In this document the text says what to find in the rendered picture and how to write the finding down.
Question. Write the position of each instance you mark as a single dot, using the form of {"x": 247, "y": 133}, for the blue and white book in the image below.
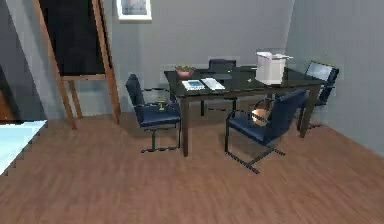
{"x": 193, "y": 84}

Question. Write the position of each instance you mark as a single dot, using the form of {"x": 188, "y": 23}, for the small gold statuette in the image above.
{"x": 161, "y": 104}

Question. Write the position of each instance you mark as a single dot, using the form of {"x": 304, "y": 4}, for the white paper sheet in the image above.
{"x": 212, "y": 83}

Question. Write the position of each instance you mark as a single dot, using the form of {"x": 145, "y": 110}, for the dark blue cantilever chair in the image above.
{"x": 154, "y": 115}
{"x": 319, "y": 75}
{"x": 221, "y": 64}
{"x": 273, "y": 121}

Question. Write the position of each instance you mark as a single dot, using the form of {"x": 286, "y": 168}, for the pink bowl with plant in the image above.
{"x": 184, "y": 71}

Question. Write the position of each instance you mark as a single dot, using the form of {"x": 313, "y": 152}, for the dark wooden dining table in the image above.
{"x": 240, "y": 85}

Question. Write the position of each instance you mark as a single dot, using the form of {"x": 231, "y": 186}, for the orange basketball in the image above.
{"x": 261, "y": 114}

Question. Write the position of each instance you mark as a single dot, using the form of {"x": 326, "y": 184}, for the white box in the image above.
{"x": 270, "y": 69}

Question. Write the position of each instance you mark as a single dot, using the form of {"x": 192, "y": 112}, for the white framed picture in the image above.
{"x": 134, "y": 9}

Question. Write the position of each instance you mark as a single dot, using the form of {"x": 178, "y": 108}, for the wooden easel blackboard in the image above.
{"x": 75, "y": 36}

